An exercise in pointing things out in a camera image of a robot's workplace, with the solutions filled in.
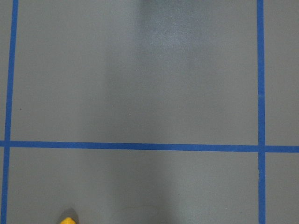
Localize yellow corn cob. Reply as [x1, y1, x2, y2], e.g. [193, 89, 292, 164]
[60, 217, 76, 224]

